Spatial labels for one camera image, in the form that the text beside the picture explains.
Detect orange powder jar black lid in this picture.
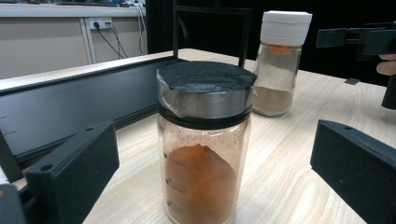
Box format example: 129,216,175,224
156,60,258,224

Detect white wall outlet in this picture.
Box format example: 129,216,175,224
89,17,112,31

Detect black power cables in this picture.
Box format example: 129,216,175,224
93,21,129,60

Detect dark curtain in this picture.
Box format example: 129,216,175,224
145,0,396,88

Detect brown powder jar white lid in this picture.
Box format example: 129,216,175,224
251,9,313,119

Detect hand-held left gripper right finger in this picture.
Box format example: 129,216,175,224
310,119,396,224

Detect white cables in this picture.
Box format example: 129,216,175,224
134,2,148,56

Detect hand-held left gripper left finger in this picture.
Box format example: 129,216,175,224
25,120,120,224

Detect black metal rack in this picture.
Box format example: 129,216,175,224
0,0,253,185

